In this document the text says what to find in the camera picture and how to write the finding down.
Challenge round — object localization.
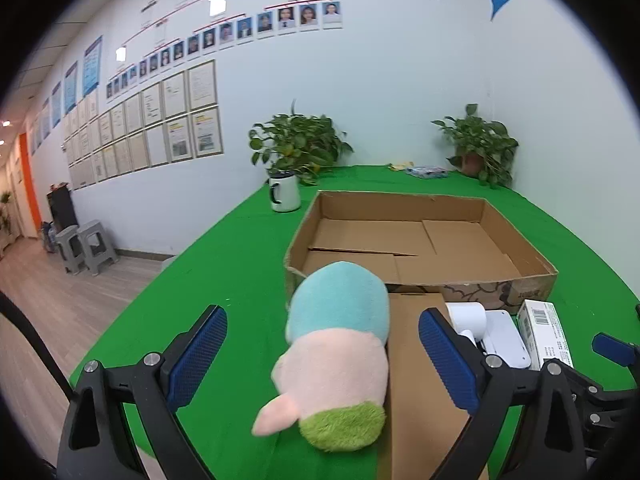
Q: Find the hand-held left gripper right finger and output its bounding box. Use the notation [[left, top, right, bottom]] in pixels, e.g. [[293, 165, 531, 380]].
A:
[[418, 307, 588, 480]]

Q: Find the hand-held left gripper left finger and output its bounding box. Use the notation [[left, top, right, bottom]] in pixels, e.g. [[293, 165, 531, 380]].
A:
[[57, 304, 228, 480]]

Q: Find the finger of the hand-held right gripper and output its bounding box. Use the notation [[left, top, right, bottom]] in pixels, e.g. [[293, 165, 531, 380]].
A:
[[591, 331, 640, 377]]

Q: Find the white plastic device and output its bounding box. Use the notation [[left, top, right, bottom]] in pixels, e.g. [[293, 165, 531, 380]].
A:
[[477, 310, 532, 370]]

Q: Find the small brown cardboard box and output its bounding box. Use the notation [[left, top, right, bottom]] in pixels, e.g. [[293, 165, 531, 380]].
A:
[[377, 292, 488, 480]]

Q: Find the pastel plush toy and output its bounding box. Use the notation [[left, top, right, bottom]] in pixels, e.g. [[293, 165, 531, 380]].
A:
[[251, 261, 392, 456]]

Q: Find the large cardboard box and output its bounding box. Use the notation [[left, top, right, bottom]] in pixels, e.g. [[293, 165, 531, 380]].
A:
[[284, 190, 559, 311]]

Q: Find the white carton with barcode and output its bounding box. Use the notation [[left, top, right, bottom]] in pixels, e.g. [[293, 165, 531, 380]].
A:
[[516, 300, 576, 372]]

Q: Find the grey plastic stool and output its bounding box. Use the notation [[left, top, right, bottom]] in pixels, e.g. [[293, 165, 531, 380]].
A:
[[54, 225, 86, 276], [76, 220, 120, 276]]

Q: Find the clear packet of small items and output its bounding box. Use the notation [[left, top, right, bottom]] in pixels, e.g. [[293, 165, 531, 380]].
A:
[[404, 165, 449, 180]]

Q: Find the black cabinet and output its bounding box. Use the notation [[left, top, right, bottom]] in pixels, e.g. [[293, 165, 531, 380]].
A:
[[46, 182, 80, 233]]

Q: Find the potted plant in brown pot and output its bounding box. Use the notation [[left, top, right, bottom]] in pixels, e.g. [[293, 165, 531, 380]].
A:
[[431, 104, 520, 188]]

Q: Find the potted plant in white mug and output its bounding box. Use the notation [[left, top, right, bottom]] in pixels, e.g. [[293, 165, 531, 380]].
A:
[[248, 100, 354, 212]]

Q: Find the orange pillar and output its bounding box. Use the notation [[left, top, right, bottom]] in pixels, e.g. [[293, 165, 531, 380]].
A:
[[14, 132, 43, 238]]

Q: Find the row of portrait photos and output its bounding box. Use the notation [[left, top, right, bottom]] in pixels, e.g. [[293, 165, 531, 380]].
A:
[[105, 1, 344, 101]]

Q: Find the black strap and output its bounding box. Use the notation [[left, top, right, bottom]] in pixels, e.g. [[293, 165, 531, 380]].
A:
[[0, 290, 76, 401]]

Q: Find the wall of framed certificates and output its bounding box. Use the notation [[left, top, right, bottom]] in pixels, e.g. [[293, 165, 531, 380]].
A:
[[27, 59, 224, 191]]

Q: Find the row of blue wall posters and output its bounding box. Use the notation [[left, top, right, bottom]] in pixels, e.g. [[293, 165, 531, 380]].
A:
[[30, 35, 104, 156]]

